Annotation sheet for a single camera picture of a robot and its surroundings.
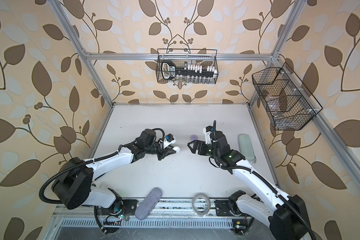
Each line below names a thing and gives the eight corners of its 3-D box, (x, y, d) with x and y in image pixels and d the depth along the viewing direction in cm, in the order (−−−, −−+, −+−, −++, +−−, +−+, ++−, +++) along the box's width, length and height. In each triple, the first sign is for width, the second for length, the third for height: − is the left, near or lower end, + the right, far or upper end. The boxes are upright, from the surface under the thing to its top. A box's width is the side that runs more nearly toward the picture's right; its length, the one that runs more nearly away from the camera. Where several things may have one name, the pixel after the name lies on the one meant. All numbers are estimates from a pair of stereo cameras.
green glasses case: (241, 161, 93) (243, 158, 90) (235, 137, 105) (237, 133, 102) (255, 161, 93) (258, 158, 90) (247, 137, 105) (249, 133, 101)
